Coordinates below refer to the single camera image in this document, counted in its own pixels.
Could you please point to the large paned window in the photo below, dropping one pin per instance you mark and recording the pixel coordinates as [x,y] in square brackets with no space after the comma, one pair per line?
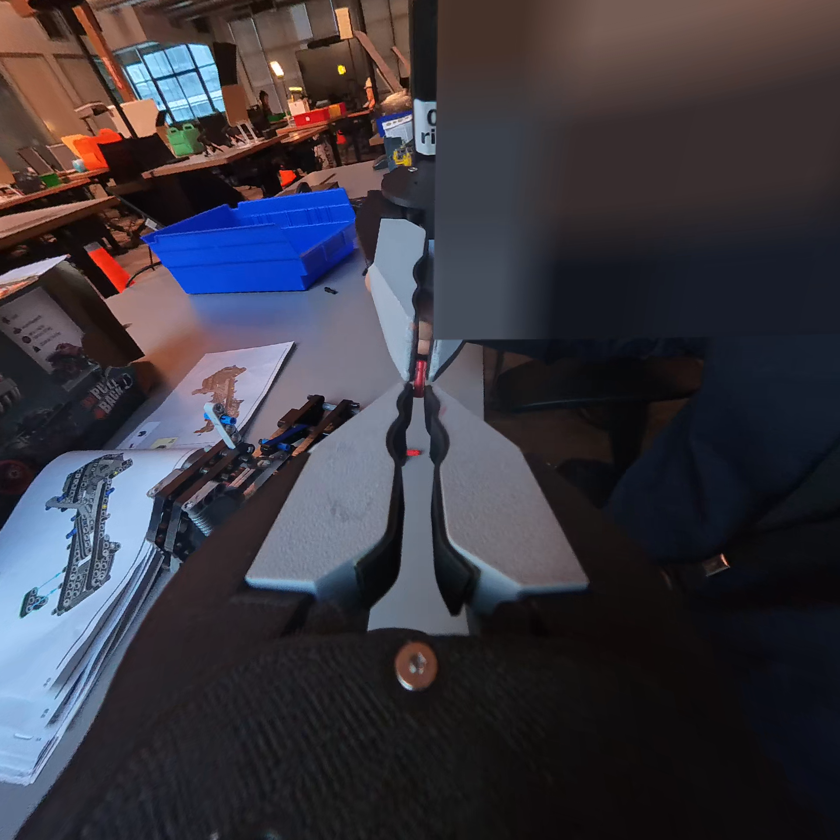
[174,79]

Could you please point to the wooden workbench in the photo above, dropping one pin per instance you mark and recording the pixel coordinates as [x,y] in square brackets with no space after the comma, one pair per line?
[46,216]
[223,157]

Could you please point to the green plastic containers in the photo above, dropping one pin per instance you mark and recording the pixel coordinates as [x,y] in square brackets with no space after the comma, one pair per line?
[185,139]

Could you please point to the blue plastic bin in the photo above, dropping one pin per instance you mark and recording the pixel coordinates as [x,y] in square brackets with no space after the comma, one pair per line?
[249,256]

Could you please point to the black lego box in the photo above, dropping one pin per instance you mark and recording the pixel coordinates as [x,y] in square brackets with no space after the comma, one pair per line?
[59,367]

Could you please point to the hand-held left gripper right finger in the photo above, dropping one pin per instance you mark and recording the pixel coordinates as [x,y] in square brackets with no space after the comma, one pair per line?
[499,518]

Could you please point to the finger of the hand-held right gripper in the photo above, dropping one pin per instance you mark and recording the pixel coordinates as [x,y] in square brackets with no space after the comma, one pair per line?
[392,282]
[443,351]

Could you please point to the blue crate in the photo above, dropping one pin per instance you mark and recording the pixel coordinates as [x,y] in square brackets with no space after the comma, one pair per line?
[396,124]

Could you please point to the open lego instruction booklet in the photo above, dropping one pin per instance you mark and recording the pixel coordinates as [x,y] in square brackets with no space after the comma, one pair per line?
[59,590]

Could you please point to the loose printed instruction sheet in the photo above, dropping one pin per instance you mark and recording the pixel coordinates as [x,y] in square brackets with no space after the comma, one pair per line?
[256,367]

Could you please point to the red plastic bin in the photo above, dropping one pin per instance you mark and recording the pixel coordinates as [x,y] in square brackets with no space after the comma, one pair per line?
[312,117]

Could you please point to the black computer monitor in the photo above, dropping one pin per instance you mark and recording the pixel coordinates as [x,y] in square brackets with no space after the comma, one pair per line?
[134,154]

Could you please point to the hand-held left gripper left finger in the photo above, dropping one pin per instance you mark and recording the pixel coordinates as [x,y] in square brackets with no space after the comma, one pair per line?
[334,505]

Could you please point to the orange plastic bin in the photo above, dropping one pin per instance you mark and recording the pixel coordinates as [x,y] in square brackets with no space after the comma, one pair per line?
[92,148]

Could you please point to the large black screen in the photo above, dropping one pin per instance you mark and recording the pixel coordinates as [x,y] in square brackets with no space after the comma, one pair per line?
[328,72]

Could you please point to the black lego model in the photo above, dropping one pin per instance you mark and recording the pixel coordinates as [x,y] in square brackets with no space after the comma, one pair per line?
[197,485]

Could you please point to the small red lego piece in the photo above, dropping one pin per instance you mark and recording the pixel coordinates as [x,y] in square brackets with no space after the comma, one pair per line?
[420,372]

